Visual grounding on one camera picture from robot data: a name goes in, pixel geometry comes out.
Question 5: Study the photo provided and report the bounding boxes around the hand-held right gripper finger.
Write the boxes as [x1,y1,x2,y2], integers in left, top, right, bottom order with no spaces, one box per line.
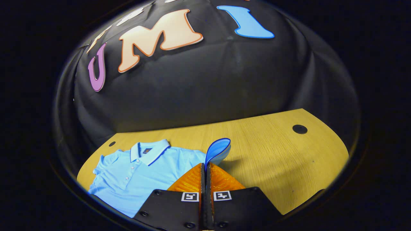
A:
[133,163,206,231]
[205,162,283,231]

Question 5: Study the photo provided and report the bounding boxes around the light blue T-shirt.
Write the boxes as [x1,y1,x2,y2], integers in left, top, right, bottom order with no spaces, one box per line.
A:
[88,138,232,218]

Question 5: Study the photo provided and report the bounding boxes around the black backdrop cloth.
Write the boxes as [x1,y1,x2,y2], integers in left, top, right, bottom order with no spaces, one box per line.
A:
[53,0,360,170]

